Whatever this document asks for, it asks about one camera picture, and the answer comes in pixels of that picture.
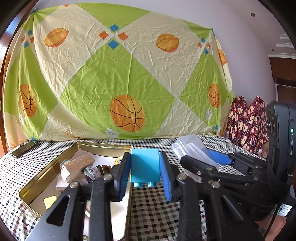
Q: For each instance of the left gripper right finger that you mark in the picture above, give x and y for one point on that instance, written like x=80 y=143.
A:
x=168 y=173

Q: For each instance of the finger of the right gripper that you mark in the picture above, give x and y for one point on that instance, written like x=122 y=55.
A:
x=219 y=157
x=199 y=171

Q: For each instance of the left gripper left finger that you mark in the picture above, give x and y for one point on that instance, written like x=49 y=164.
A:
x=122 y=172

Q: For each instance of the blue toy brick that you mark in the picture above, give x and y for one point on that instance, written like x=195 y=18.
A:
x=145 y=167

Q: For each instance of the clear plastic lid box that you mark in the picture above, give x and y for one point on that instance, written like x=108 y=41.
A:
x=192 y=146

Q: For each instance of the brown plastic comb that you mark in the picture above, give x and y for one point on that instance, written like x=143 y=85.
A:
x=106 y=169

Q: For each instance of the white sun picture block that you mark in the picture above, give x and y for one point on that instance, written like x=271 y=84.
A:
x=61 y=185

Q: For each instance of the person right hand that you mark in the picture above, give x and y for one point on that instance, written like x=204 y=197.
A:
x=276 y=227

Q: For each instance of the yellow face toy block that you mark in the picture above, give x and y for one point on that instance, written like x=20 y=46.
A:
x=118 y=161

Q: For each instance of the patterned tape roll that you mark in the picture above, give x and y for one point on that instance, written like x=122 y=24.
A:
x=91 y=173

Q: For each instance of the red patterned cushion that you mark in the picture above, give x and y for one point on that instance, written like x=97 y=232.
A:
x=247 y=124

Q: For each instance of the checkered tablecloth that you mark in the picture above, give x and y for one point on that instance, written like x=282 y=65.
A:
x=152 y=217

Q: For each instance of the cork topped white block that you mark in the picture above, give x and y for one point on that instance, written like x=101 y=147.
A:
x=72 y=169

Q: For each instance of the yellow sticky note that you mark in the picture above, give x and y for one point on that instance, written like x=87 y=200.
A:
x=48 y=202

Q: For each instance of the black smartphone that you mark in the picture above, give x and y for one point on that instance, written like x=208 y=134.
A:
x=19 y=151

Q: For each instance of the brown wooden cabinet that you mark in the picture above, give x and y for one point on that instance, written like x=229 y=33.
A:
x=283 y=72

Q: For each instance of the basketball pattern bed sheet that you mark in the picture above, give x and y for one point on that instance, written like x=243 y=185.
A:
x=94 y=70

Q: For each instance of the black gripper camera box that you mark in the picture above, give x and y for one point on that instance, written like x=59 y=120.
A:
x=280 y=118

